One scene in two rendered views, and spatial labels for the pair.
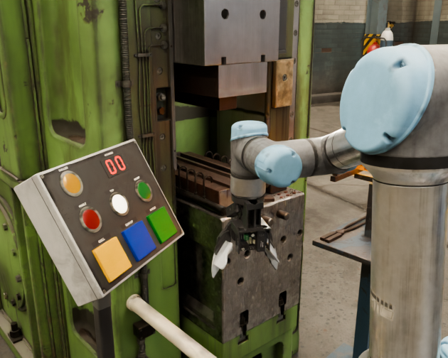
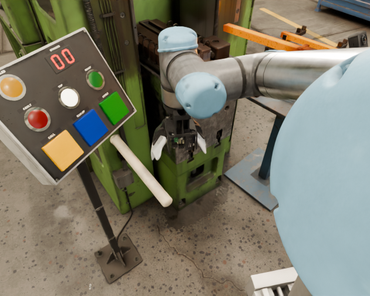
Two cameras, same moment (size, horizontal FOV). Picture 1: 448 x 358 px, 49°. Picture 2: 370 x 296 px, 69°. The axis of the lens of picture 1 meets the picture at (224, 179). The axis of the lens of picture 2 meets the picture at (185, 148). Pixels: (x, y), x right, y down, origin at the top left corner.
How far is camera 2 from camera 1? 0.49 m
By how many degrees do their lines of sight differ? 27
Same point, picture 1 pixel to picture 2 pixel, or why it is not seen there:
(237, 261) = not seen: hidden behind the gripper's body
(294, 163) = (217, 96)
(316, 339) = (242, 143)
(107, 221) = (57, 116)
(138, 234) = (89, 123)
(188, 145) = (157, 12)
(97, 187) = (43, 85)
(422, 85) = not seen: outside the picture
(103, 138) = (65, 19)
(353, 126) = (296, 221)
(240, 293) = not seen: hidden behind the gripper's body
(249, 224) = (178, 128)
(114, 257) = (64, 150)
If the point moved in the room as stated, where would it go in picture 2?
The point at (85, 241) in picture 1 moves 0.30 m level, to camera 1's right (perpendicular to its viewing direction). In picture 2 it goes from (33, 141) to (162, 147)
